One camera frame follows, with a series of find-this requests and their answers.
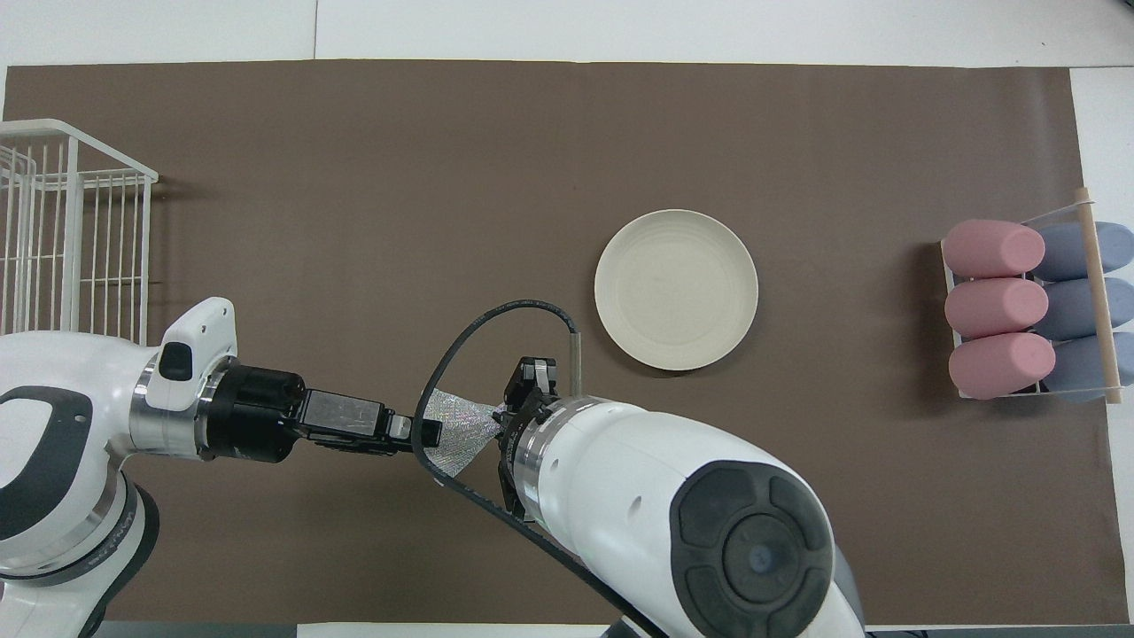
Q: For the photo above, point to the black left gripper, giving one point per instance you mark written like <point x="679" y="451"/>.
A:
<point x="266" y="412"/>

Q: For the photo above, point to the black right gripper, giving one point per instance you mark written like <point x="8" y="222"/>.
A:
<point x="536" y="377"/>

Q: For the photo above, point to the silver mesh sponge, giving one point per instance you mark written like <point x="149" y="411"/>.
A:
<point x="465" y="430"/>

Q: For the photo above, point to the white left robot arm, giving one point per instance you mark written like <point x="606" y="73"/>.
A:
<point x="89" y="354"/>

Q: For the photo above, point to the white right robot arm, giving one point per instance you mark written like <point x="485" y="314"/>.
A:
<point x="620" y="478"/>

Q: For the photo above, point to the round cream plate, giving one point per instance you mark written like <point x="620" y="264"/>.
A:
<point x="676" y="290"/>

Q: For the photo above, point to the brown table mat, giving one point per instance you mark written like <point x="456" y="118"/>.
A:
<point x="399" y="177"/>

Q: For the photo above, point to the pink plastic cup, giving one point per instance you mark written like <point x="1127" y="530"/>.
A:
<point x="997" y="307"/>
<point x="992" y="248"/>
<point x="1001" y="365"/>

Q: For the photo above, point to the blue plastic cup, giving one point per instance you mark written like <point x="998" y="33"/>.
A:
<point x="1076" y="368"/>
<point x="1076" y="308"/>
<point x="1076" y="251"/>

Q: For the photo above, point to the cup rack with wooden rod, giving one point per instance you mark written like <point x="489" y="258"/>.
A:
<point x="1099" y="297"/>

